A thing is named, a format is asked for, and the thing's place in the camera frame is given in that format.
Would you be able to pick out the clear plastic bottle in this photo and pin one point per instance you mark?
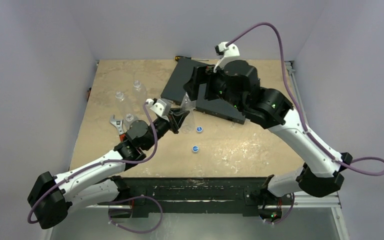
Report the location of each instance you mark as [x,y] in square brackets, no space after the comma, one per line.
[188,124]
[140,92]
[128,120]
[124,104]

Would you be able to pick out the black flat electronics box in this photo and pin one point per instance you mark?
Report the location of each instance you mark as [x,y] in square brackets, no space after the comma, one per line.
[174,91]

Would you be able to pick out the red handled adjustable wrench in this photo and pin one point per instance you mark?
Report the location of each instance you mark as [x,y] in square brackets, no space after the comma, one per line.
[118,124]

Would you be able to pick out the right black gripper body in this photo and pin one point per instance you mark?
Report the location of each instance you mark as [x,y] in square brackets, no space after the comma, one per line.
[196,82]

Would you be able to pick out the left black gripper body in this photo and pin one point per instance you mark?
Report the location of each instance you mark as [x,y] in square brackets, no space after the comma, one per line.
[173,125]

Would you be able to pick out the blue white bottle cap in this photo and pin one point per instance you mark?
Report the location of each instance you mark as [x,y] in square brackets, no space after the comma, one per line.
[195,149]
[199,129]

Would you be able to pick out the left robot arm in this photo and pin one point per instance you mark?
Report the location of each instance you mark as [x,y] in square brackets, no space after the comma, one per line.
[53,197]

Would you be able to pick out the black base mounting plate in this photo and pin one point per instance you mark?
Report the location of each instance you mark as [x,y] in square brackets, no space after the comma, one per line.
[138,197]

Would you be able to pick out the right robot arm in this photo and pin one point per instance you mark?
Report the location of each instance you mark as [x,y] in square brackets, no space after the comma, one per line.
[239,85]

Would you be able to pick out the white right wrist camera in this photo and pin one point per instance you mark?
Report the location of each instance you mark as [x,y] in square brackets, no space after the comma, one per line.
[227,53]

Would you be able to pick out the aluminium frame rail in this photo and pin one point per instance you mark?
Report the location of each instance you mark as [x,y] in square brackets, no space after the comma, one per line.
[304,200]

